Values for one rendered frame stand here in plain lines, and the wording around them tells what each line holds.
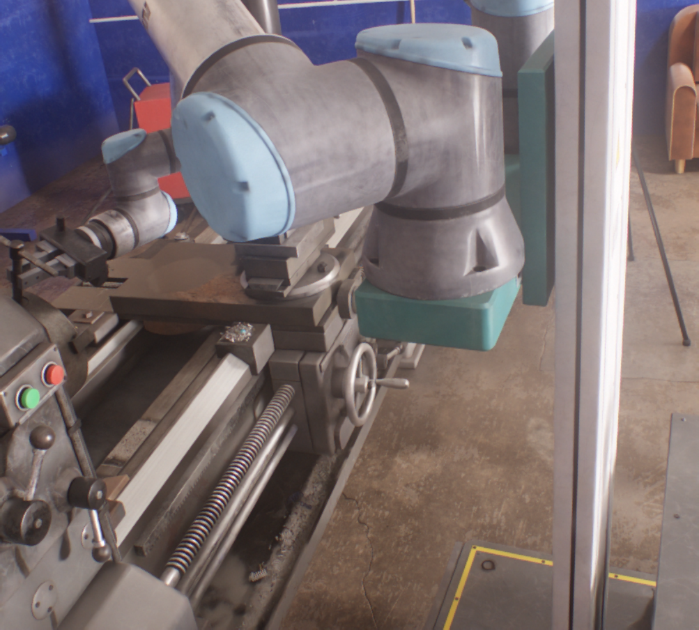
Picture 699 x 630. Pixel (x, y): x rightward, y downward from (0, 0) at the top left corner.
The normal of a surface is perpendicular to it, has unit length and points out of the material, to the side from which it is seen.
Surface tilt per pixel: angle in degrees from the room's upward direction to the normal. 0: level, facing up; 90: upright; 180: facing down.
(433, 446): 0
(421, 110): 68
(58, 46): 90
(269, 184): 89
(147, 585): 32
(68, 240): 19
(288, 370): 90
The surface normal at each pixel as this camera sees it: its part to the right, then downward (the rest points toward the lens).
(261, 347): 0.95, 0.04
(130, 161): 0.42, 0.26
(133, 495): 0.47, -0.70
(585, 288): -0.36, 0.45
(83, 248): 0.18, -0.81
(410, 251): -0.47, 0.11
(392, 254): -0.67, 0.07
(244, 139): 0.25, -0.25
